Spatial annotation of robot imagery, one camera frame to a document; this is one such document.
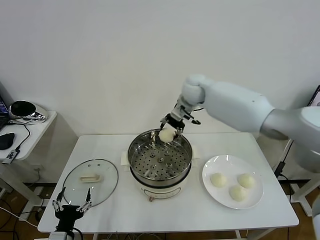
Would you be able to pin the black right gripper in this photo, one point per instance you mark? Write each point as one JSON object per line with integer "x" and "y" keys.
{"x": 176, "y": 119}

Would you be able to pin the grey open laptop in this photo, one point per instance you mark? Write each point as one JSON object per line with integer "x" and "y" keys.
{"x": 316, "y": 98}

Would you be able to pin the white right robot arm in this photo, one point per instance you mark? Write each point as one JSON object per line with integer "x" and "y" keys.
{"x": 237, "y": 105}

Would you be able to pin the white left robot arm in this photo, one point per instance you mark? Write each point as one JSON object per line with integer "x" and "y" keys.
{"x": 70, "y": 237}

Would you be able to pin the white side table with mouse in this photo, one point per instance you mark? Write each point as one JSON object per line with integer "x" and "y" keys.
{"x": 37, "y": 135}

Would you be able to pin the white electric cooker base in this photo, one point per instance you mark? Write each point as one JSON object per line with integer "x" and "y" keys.
{"x": 162, "y": 192}

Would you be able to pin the chrome headset with black visor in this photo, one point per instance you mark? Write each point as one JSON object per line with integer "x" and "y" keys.
{"x": 21, "y": 108}

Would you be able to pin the white steamed baozi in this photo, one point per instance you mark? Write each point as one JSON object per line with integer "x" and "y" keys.
{"x": 237, "y": 193}
{"x": 166, "y": 135}
{"x": 246, "y": 180}
{"x": 218, "y": 180}

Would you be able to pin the white round plate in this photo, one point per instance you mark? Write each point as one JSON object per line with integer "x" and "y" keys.
{"x": 215, "y": 165}

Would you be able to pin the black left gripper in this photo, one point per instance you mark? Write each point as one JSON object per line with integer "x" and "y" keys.
{"x": 67, "y": 212}

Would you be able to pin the dark usb hub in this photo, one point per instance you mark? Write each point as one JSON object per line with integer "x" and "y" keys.
{"x": 10, "y": 157}

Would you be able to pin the round glass pot lid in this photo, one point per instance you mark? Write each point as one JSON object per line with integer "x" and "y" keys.
{"x": 75, "y": 180}

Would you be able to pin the black computer mouse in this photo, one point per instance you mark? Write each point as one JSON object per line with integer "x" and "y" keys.
{"x": 6, "y": 141}

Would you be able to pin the white side table with label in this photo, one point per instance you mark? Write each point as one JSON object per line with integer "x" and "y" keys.
{"x": 270, "y": 147}

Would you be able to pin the black open laptop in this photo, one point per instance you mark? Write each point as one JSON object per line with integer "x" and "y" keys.
{"x": 2, "y": 110}

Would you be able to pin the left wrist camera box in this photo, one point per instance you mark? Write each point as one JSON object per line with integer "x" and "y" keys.
{"x": 58, "y": 236}

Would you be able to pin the steel perforated steamer basket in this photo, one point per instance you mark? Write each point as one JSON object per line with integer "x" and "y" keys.
{"x": 175, "y": 162}

